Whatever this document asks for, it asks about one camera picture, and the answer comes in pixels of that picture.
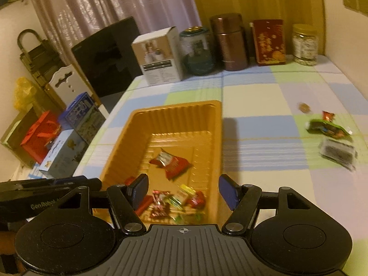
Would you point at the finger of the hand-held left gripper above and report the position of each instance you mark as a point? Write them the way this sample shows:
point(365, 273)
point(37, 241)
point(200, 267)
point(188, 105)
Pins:
point(69, 180)
point(92, 184)

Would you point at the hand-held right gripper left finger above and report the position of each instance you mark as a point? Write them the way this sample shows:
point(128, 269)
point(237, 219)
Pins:
point(138, 191)

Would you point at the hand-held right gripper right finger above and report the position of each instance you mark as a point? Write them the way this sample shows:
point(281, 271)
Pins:
point(228, 192)

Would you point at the dark red foil packet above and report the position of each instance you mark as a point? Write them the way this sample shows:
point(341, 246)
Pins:
point(159, 204)

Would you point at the yellow snack packet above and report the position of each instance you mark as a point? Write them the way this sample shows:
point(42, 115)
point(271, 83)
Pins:
point(184, 194)

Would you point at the small green snack packet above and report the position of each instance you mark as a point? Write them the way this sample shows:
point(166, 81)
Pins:
point(187, 215)

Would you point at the orange plastic tray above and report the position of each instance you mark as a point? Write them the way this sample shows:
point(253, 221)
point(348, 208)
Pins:
point(178, 120)

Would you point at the brown candy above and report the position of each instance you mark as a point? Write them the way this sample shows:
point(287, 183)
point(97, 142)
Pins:
point(304, 107)

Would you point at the small red candy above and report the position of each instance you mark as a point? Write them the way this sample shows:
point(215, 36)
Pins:
point(328, 116)

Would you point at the light blue printed carton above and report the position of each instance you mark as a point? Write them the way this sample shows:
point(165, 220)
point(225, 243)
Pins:
point(63, 152)

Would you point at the blue checked cloth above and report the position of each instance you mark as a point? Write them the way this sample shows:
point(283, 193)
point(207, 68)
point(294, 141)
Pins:
point(36, 172)

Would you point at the red gift bag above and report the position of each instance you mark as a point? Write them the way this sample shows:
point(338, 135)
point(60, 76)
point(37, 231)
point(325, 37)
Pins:
point(38, 138)

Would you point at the brown cardboard box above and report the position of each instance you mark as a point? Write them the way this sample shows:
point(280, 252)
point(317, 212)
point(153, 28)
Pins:
point(13, 133)

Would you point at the white wooden chair back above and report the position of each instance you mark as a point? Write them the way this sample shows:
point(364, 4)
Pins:
point(69, 86)

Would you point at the yellow plastic bag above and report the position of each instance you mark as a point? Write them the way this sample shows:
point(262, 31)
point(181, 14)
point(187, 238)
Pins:
point(24, 93)

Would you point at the dark folding trolley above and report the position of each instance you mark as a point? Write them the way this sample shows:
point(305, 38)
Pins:
point(40, 60)

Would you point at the black flat screen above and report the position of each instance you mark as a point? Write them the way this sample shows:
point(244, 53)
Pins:
point(106, 60)

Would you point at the white product box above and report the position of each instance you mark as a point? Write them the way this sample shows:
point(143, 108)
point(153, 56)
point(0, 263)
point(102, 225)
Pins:
point(158, 60)

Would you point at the teal glass jar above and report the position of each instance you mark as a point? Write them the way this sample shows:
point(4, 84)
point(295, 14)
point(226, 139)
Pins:
point(198, 54)

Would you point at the brown metal canister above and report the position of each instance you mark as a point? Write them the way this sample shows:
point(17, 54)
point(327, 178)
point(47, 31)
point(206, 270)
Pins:
point(230, 43)

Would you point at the red printed box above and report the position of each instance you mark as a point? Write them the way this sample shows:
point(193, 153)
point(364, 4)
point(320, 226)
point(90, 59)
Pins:
point(268, 43)

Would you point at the clear jar with yellow lid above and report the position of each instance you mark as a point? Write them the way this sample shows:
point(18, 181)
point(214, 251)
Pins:
point(305, 46)

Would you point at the pink curtain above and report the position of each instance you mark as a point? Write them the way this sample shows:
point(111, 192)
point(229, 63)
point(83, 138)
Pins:
point(109, 3)

